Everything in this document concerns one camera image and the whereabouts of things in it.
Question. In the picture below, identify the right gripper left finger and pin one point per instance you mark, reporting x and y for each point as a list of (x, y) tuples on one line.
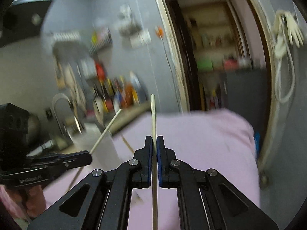
[(102, 199)]

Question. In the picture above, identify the wooden chopstick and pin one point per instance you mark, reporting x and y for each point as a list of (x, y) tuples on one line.
[(106, 130), (154, 164)]

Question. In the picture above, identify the white wall switch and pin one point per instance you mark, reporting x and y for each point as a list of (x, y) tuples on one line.
[(140, 39)]

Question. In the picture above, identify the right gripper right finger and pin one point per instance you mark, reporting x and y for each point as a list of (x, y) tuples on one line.
[(206, 199)]

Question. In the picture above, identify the white wall basket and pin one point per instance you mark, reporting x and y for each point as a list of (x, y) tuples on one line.
[(66, 36)]

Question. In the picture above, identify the grey wall shelf basket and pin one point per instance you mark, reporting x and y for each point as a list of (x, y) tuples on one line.
[(99, 44)]

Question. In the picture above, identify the wooden storage shelf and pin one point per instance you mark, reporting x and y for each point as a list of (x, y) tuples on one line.
[(215, 39)]

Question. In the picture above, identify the black range hood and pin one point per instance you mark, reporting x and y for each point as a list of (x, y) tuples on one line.
[(23, 19)]

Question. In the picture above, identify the cream rubber gloves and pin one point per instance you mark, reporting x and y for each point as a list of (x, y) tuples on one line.
[(287, 32)]

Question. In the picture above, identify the red plastic bag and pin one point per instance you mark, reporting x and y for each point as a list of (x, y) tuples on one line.
[(100, 71)]

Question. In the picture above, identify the dark grey cabinet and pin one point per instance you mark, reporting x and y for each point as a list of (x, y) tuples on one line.
[(245, 93)]

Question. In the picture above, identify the orange wall hook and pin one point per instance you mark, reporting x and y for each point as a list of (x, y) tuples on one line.
[(159, 32)]

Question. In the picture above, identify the chrome faucet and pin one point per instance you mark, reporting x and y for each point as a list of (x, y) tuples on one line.
[(61, 108)]

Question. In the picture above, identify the hanging plastic bag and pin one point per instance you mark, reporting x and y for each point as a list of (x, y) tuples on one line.
[(127, 25)]

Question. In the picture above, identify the left hand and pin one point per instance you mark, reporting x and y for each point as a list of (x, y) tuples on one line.
[(35, 203)]

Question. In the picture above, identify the pink floral table cloth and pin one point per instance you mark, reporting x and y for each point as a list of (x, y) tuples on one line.
[(221, 140)]

